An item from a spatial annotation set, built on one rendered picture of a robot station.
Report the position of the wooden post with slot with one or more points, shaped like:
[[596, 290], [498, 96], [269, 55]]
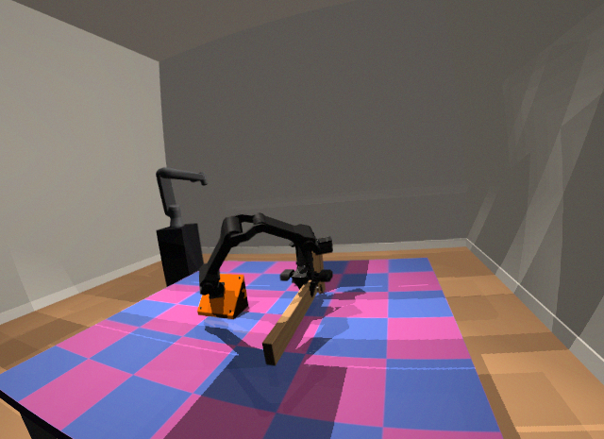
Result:
[[318, 265]]

